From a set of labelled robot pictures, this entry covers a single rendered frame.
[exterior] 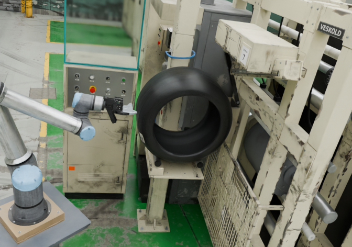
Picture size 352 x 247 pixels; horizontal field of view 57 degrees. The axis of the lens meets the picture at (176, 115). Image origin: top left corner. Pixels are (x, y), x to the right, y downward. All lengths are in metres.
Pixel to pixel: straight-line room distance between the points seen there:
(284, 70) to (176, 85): 0.60
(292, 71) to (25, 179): 1.46
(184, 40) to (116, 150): 1.18
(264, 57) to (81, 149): 1.76
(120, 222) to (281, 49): 1.99
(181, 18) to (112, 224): 1.78
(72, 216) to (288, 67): 1.49
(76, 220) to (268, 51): 1.45
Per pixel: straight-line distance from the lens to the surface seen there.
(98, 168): 2.94
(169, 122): 2.38
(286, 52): 1.71
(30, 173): 1.95
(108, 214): 3.04
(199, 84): 1.88
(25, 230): 2.03
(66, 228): 2.08
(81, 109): 1.96
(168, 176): 2.17
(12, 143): 1.98
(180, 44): 2.18
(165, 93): 1.85
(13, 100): 1.73
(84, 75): 2.61
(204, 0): 2.74
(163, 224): 2.98
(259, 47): 1.65
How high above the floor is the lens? 2.07
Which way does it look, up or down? 25 degrees down
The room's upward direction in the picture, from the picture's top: 10 degrees clockwise
